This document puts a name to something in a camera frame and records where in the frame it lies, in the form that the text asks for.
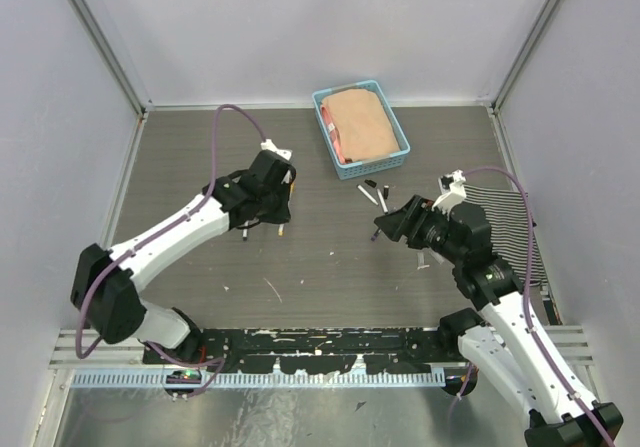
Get black white striped cloth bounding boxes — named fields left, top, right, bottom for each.
left=465, top=184, right=528, bottom=281

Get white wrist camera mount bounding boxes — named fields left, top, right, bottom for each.
left=432, top=170, right=466, bottom=215
left=260, top=138, right=293, bottom=184

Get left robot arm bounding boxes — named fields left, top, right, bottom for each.
left=71, top=142, right=296, bottom=367

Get peach folded towel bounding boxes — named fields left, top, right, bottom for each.
left=320, top=88, right=400, bottom=164

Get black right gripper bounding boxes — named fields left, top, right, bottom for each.
left=375, top=193, right=465, bottom=265

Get white marker with yellow end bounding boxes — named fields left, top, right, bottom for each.
left=278, top=171, right=295, bottom=237

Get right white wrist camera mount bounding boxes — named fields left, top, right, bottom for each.
left=432, top=170, right=466, bottom=215

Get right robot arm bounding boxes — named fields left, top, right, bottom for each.
left=374, top=196, right=623, bottom=446

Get short white pen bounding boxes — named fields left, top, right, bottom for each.
left=356, top=184, right=379, bottom=206

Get purple pen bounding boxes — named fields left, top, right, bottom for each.
left=370, top=228, right=381, bottom=242

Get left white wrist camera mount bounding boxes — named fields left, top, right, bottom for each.
left=260, top=138, right=293, bottom=184

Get light blue perforated basket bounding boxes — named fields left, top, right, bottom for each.
left=312, top=80, right=411, bottom=180

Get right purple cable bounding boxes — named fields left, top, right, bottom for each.
left=447, top=165, right=621, bottom=447

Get light blue slotted cable duct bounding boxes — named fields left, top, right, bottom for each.
left=71, top=368, right=446, bottom=389

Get white pen with black end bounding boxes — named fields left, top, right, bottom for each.
left=376, top=189, right=389, bottom=214

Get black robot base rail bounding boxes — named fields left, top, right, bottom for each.
left=142, top=325, right=481, bottom=374

